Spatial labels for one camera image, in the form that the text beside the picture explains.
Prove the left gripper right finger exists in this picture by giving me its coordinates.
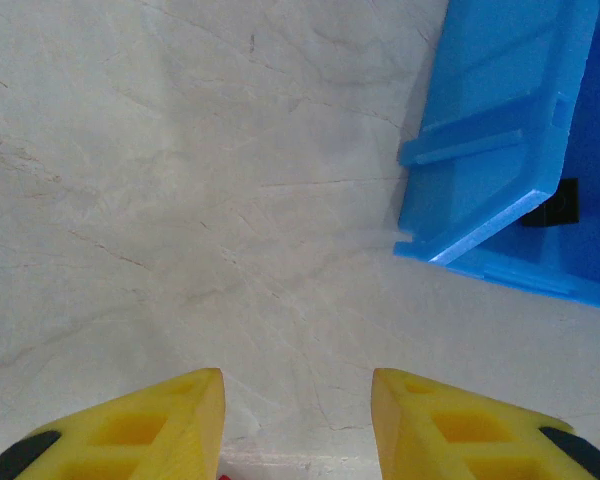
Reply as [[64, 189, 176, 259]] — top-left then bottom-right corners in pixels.
[[371, 368, 600, 480]]

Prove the blue plastic bin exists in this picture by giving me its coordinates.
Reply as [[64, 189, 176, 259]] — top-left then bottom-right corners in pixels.
[[393, 0, 600, 316]]

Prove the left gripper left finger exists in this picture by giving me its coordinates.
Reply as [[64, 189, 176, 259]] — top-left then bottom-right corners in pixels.
[[0, 368, 227, 480]]

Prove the black lego brick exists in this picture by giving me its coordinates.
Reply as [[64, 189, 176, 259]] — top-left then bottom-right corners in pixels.
[[522, 177, 580, 229]]

